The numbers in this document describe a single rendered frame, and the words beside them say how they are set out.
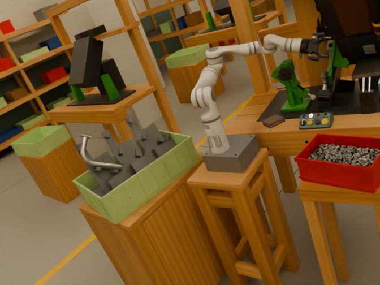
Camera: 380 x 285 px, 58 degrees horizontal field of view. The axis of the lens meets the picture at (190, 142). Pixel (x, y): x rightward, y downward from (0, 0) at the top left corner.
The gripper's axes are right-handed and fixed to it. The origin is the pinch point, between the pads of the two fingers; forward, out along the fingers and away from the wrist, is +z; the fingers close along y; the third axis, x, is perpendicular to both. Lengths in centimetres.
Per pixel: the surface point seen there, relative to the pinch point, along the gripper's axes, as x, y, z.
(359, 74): -19.6, -20.7, 17.9
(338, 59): -5.3, -8.5, 6.1
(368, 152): -20, -54, 28
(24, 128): 282, -74, -583
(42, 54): 276, 80, -594
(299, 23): 16.1, 21.5, -22.3
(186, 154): -2, -70, -63
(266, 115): 17.1, -35.7, -28.6
